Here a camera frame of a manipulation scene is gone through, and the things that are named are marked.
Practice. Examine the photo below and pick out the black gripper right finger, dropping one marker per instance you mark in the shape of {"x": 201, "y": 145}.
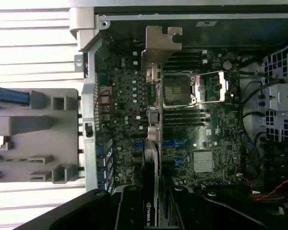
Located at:
{"x": 179, "y": 210}

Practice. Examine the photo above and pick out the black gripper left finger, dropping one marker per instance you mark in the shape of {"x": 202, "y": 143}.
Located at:
{"x": 131, "y": 210}

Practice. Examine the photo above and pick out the silver chipset heatsink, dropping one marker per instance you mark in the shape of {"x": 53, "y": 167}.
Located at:
{"x": 203, "y": 161}

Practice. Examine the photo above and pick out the blue expansion slot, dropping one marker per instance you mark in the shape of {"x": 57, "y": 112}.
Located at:
{"x": 169, "y": 143}

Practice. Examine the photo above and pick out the open black PC case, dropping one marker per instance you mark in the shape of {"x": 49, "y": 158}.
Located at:
{"x": 89, "y": 119}

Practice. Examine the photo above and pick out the green motherboard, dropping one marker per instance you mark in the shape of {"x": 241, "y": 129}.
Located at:
{"x": 124, "y": 100}

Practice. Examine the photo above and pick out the CPU socket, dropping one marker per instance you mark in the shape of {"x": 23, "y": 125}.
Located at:
{"x": 176, "y": 89}

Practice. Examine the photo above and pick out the gray parts rack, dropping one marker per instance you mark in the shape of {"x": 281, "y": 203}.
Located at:
{"x": 38, "y": 124}

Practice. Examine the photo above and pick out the green RAM stick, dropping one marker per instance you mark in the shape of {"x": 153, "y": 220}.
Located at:
{"x": 14, "y": 160}

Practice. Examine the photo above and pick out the metal socket cover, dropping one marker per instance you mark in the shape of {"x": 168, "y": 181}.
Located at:
{"x": 221, "y": 86}

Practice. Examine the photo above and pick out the silver coin battery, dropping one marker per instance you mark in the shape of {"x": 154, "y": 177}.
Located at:
{"x": 227, "y": 65}

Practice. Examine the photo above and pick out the hard disk with blue caddy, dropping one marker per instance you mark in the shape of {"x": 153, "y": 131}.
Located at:
{"x": 9, "y": 95}

